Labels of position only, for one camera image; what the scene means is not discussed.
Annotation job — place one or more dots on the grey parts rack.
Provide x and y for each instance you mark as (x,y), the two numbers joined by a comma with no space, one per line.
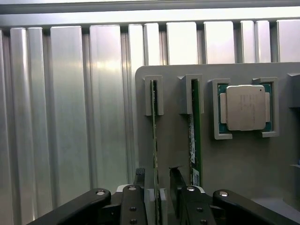
(173,140)

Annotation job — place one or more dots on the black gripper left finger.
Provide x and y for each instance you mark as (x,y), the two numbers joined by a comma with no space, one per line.
(133,206)

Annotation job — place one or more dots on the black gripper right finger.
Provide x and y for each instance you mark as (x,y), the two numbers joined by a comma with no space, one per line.
(194,206)

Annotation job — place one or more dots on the spare silver CPU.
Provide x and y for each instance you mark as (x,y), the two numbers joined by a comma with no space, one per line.
(245,107)

